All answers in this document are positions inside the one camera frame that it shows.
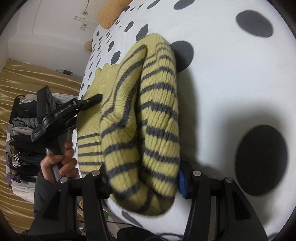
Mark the yellow grey striped knit sweater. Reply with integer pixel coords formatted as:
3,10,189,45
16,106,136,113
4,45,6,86
77,34,180,216

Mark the black jacket sleeve forearm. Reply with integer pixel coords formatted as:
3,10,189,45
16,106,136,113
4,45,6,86
21,171,86,241

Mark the person's left hand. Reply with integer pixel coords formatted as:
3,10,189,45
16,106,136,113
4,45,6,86
41,141,78,183

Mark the golden satin curtain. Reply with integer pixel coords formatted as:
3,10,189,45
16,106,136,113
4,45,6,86
1,59,82,231

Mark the beige round plush toy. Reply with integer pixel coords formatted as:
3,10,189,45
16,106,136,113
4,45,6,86
84,41,92,52

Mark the mustard orange pillow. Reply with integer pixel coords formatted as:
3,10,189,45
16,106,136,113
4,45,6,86
98,0,132,30

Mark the white polka dot bed cover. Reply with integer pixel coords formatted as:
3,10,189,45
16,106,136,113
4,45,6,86
79,1,295,240

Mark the white wall cable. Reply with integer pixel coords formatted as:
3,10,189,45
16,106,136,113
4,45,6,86
72,0,99,32

